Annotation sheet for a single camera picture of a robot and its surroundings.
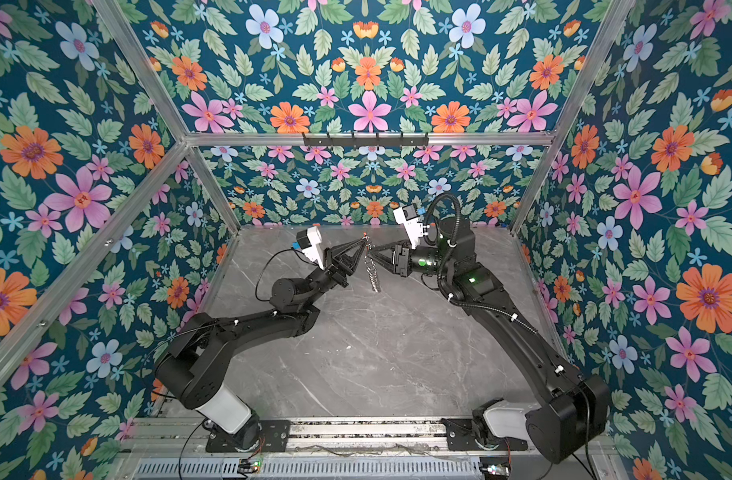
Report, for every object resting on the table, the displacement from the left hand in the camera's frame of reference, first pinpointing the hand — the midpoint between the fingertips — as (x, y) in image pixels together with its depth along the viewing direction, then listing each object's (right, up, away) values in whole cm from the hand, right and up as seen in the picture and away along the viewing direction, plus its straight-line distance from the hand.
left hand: (365, 241), depth 61 cm
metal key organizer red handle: (+1, -5, +4) cm, 6 cm away
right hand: (+1, -2, +2) cm, 3 cm away
